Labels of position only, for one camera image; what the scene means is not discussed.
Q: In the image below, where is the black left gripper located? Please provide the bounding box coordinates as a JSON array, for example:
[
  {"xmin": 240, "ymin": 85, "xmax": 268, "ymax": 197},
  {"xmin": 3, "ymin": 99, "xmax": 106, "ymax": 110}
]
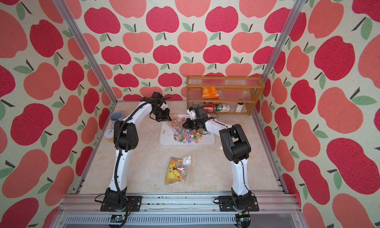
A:
[{"xmin": 152, "ymin": 107, "xmax": 173, "ymax": 122}]

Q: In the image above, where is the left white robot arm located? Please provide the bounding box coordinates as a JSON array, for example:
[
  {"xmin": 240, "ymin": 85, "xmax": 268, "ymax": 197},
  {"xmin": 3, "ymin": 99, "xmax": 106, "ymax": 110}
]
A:
[{"xmin": 101, "ymin": 91, "xmax": 172, "ymax": 213}]

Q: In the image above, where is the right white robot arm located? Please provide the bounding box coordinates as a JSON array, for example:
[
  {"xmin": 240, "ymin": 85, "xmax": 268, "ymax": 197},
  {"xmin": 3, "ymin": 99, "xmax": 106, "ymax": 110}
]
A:
[{"xmin": 183, "ymin": 107, "xmax": 253, "ymax": 211}]

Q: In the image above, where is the poured candies pile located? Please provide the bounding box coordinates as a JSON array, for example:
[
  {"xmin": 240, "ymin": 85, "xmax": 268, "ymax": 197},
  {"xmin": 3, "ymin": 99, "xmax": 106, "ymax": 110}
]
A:
[{"xmin": 171, "ymin": 128, "xmax": 215, "ymax": 145}]

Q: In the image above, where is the white plastic tray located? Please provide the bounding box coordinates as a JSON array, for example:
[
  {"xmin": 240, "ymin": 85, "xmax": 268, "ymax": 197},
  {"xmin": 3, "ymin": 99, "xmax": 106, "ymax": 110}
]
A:
[{"xmin": 159, "ymin": 114, "xmax": 215, "ymax": 146}]

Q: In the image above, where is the red soda can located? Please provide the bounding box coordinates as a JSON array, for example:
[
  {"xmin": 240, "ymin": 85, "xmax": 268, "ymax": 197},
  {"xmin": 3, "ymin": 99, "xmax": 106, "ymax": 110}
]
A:
[{"xmin": 203, "ymin": 104, "xmax": 216, "ymax": 113}]

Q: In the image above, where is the green white drink can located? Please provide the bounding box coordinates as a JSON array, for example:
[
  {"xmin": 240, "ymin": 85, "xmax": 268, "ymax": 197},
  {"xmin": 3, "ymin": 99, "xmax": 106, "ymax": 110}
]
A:
[{"xmin": 215, "ymin": 103, "xmax": 231, "ymax": 113}]

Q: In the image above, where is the orange snack packet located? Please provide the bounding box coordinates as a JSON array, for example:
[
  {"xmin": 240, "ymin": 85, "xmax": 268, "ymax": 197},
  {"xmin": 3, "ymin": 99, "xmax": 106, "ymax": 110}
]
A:
[{"xmin": 201, "ymin": 87, "xmax": 220, "ymax": 99}]

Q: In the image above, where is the wooden shelf rack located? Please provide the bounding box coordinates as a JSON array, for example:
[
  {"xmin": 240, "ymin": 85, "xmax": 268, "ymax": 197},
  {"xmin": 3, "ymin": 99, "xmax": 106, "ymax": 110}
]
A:
[{"xmin": 186, "ymin": 76, "xmax": 265, "ymax": 116}]

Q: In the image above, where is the blue grey mug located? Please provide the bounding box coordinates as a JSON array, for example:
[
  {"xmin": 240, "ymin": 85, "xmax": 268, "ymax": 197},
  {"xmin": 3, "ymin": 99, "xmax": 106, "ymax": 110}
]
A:
[{"xmin": 109, "ymin": 111, "xmax": 123, "ymax": 124}]

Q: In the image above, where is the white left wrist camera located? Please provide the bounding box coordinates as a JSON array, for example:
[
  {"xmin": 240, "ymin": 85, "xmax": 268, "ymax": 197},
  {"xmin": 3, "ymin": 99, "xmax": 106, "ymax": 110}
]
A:
[{"xmin": 160, "ymin": 101, "xmax": 167, "ymax": 110}]

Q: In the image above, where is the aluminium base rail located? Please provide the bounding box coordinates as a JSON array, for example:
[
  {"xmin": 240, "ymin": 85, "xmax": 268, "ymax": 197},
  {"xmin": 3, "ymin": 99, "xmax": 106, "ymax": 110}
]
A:
[{"xmin": 48, "ymin": 190, "xmax": 307, "ymax": 228}]

